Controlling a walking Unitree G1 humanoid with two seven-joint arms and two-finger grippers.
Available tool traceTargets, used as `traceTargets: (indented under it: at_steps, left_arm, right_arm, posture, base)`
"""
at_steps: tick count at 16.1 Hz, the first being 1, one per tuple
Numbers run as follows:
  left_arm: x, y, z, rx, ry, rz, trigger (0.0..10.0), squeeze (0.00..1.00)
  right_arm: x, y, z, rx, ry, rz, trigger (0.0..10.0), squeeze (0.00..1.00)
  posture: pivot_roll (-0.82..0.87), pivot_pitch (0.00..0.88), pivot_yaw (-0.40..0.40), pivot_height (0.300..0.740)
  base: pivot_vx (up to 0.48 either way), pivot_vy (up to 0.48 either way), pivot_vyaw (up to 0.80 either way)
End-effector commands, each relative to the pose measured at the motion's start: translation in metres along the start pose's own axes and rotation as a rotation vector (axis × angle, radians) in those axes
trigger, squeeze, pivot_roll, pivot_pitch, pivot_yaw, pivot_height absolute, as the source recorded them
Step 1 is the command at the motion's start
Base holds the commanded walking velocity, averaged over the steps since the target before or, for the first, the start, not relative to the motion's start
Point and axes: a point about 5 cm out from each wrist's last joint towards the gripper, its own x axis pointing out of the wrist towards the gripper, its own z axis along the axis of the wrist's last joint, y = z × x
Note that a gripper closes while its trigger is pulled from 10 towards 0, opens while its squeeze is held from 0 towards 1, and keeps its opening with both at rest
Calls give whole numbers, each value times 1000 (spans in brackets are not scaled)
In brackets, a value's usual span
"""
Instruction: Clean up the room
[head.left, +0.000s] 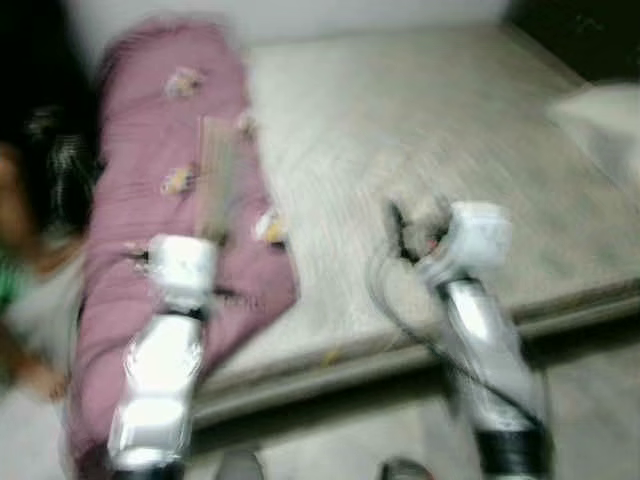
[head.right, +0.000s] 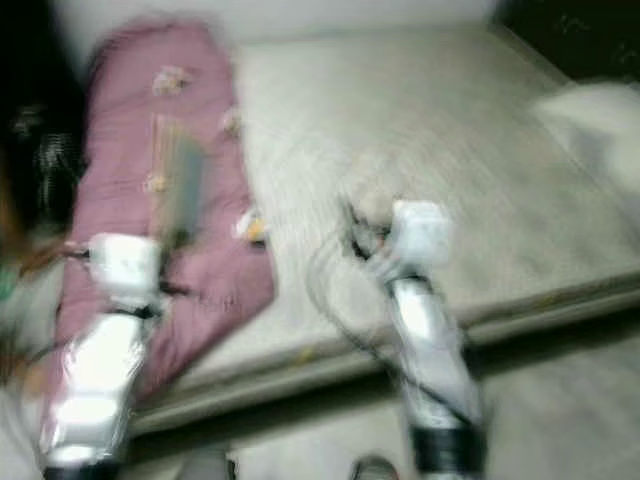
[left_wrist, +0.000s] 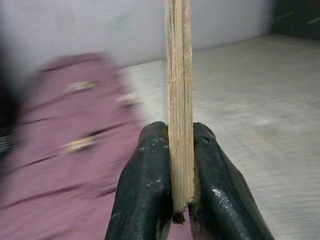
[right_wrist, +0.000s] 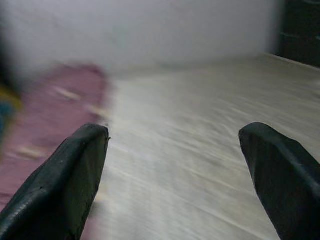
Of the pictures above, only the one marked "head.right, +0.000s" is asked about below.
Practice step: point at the colourful children's picture book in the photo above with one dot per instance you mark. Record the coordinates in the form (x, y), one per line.
(182, 185)

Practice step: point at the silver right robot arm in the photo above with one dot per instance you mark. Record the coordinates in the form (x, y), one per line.
(430, 350)

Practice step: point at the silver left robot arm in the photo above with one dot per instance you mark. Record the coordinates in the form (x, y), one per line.
(95, 385)

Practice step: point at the grey right robot foot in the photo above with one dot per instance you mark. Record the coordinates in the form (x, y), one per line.
(375, 470)

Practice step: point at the person in green shirt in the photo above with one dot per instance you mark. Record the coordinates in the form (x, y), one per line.
(8, 285)

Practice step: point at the white pillow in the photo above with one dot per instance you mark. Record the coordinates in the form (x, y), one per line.
(595, 125)

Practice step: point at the dark tufted headboard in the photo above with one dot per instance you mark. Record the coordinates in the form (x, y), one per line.
(570, 35)

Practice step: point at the black white patterned cloth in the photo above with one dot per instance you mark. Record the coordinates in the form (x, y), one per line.
(60, 170)

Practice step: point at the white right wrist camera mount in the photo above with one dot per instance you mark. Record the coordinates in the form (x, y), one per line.
(422, 232)

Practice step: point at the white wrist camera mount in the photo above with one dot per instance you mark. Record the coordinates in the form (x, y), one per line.
(422, 232)
(125, 265)

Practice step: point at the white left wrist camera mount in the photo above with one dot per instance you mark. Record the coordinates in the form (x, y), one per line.
(125, 265)

